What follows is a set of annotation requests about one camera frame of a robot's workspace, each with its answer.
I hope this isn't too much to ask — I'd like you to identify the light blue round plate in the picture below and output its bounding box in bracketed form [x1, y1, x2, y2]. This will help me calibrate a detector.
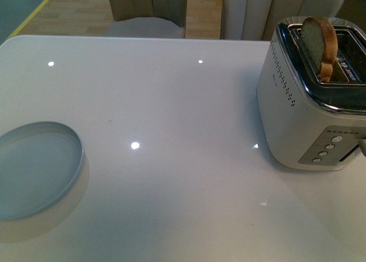
[1, 121, 83, 221]

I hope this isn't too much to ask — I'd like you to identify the brown bread slice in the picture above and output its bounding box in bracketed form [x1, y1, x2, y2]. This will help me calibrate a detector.
[300, 17, 338, 82]

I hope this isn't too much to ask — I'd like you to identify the beige chair on left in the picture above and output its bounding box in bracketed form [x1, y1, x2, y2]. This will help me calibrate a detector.
[104, 0, 187, 38]

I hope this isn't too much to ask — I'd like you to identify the beige chair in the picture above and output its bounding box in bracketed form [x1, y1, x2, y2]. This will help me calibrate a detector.
[104, 0, 187, 38]
[220, 0, 344, 41]

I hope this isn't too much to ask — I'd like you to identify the beige chair on right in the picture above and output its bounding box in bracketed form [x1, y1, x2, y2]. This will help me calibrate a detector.
[220, 0, 344, 41]

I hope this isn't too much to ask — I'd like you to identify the white chrome toaster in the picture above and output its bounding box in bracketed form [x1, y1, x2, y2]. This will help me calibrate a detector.
[256, 17, 365, 171]

